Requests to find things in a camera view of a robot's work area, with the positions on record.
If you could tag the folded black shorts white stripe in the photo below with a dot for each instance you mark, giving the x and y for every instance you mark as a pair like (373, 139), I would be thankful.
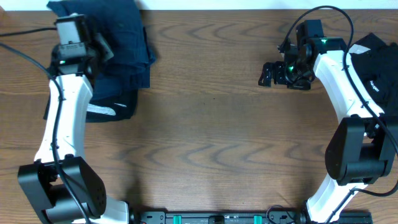
(105, 108)

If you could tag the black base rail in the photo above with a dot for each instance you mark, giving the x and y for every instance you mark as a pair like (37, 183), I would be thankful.
(275, 216)

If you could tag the folded navy shorts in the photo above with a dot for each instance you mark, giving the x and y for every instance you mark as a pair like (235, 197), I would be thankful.
(124, 84)

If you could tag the black garment with logo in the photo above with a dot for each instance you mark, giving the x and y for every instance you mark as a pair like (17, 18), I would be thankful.
(377, 69)

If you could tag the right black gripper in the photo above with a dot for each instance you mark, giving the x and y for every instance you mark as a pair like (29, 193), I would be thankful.
(277, 73)

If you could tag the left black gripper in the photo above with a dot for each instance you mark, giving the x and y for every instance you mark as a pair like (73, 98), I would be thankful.
(101, 43)

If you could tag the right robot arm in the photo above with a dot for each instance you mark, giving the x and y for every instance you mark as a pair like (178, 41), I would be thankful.
(363, 146)

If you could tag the blue denim shorts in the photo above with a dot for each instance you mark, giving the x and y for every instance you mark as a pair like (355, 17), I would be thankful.
(120, 23)

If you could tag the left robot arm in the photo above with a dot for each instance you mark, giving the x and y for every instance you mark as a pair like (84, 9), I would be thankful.
(60, 186)

